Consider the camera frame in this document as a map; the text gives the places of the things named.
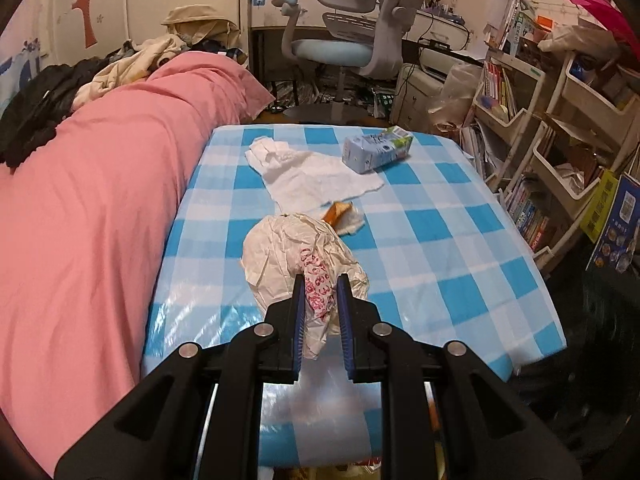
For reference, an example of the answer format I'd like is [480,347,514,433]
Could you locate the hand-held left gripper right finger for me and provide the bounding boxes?
[335,272,583,480]

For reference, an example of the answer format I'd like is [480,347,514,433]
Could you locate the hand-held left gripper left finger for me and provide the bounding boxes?
[54,272,307,480]

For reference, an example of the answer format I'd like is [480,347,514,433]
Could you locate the white plastic bag red print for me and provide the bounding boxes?
[240,212,371,361]

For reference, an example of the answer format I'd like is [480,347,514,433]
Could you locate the white paper towel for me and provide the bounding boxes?
[245,136,386,213]

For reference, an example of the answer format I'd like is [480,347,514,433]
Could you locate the blue green milk carton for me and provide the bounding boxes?
[342,126,414,175]

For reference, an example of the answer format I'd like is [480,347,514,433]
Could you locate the blue checkered tablecloth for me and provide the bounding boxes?
[140,124,568,471]

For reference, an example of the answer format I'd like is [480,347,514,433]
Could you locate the stack of colourful books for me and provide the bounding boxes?
[505,177,558,256]

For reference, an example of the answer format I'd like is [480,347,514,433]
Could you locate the pile of newspapers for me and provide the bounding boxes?
[272,80,391,116]

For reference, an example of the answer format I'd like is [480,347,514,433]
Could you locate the pink blanket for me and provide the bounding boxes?
[0,52,276,476]

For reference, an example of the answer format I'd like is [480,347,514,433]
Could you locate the white drawer cabinet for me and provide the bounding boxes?
[390,62,451,133]

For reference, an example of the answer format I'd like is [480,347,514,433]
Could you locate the clear plastic bag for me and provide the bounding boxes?
[430,62,483,133]

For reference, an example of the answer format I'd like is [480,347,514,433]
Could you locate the white printer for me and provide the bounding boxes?
[417,42,481,81]

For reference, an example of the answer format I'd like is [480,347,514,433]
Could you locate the grey office chair blue seat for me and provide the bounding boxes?
[280,0,436,121]

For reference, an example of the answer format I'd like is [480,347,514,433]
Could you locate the dark blue striped garment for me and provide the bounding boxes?
[192,40,248,68]

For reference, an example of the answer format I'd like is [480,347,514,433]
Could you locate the row of red books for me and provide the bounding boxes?
[482,60,518,121]

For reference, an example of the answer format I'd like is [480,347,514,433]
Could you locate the yellow leaflet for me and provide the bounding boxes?
[580,170,618,243]

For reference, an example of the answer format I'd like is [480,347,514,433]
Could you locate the blue printed leaflet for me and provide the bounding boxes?
[587,175,640,273]

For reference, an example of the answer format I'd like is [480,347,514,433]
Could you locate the white desk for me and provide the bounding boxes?
[250,0,476,56]

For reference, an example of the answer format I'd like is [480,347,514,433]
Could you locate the beige crumpled clothes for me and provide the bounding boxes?
[72,35,188,111]

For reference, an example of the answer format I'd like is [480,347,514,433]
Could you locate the khaki garment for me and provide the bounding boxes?
[161,6,241,53]

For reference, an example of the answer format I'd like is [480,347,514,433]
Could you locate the black jacket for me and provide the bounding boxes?
[0,57,118,168]

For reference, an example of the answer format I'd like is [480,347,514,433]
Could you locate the upright picture books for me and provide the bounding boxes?
[487,0,543,56]

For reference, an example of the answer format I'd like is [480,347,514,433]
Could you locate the beige cloth bag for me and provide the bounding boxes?
[537,25,626,56]

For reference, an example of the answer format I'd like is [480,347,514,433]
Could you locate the whale print curtain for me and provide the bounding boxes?
[0,40,51,91]

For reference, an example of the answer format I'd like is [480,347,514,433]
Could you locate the magenta paper decoration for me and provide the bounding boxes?
[552,0,633,46]

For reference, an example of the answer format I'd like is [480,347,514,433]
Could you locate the red tree wall sticker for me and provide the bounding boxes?
[67,0,108,48]

